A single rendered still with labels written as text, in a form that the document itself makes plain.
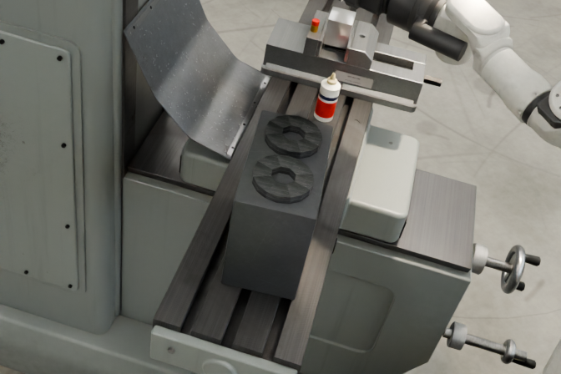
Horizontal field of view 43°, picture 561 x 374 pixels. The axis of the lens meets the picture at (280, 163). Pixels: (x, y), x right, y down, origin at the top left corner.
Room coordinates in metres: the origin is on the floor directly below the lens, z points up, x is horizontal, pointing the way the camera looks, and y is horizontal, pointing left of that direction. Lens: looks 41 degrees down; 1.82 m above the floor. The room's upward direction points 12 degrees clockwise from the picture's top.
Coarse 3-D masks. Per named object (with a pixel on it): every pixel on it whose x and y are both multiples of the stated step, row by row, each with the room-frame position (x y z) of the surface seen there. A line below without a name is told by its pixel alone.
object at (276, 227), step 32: (256, 128) 0.87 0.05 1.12; (288, 128) 0.87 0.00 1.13; (320, 128) 0.90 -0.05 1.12; (256, 160) 0.79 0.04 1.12; (288, 160) 0.79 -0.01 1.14; (320, 160) 0.82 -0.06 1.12; (256, 192) 0.72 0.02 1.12; (288, 192) 0.72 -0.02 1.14; (320, 192) 0.75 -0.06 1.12; (256, 224) 0.70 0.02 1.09; (288, 224) 0.69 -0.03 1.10; (256, 256) 0.70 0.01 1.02; (288, 256) 0.69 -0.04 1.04; (256, 288) 0.70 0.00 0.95; (288, 288) 0.69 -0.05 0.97
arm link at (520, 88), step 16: (496, 64) 1.00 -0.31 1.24; (512, 64) 0.99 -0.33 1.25; (496, 80) 0.98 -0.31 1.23; (512, 80) 0.97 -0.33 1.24; (528, 80) 0.96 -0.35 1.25; (544, 80) 0.97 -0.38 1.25; (512, 96) 0.95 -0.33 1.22; (528, 96) 0.94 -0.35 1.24; (544, 96) 0.93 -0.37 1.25; (512, 112) 0.95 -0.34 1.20; (528, 112) 0.92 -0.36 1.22; (544, 112) 0.89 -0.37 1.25; (544, 128) 0.89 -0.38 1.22; (560, 128) 0.88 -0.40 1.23; (560, 144) 0.90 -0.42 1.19
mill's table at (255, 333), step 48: (336, 0) 1.68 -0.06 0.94; (288, 96) 1.26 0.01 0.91; (240, 144) 1.04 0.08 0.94; (336, 144) 1.13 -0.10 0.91; (336, 192) 0.96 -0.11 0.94; (192, 240) 0.77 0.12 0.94; (336, 240) 0.86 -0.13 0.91; (192, 288) 0.68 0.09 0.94; (240, 288) 0.70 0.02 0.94; (192, 336) 0.60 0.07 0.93; (240, 336) 0.61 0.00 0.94; (288, 336) 0.63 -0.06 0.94
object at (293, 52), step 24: (288, 24) 1.40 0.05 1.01; (288, 48) 1.30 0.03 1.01; (312, 48) 1.29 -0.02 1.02; (336, 48) 1.36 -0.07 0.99; (384, 48) 1.38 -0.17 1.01; (264, 72) 1.28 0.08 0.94; (288, 72) 1.29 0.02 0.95; (312, 72) 1.29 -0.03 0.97; (336, 72) 1.29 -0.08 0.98; (360, 72) 1.28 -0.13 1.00; (384, 72) 1.28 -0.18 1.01; (408, 72) 1.30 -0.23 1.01; (360, 96) 1.27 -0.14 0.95; (384, 96) 1.27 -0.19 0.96; (408, 96) 1.27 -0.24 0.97
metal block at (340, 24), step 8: (336, 8) 1.37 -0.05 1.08; (336, 16) 1.34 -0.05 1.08; (344, 16) 1.35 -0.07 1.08; (352, 16) 1.35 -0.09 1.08; (328, 24) 1.32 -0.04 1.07; (336, 24) 1.32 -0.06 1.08; (344, 24) 1.32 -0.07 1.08; (352, 24) 1.33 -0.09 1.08; (328, 32) 1.32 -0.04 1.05; (336, 32) 1.32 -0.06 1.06; (344, 32) 1.32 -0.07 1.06; (328, 40) 1.32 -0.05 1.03; (336, 40) 1.32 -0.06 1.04; (344, 40) 1.32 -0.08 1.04; (344, 48) 1.32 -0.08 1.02
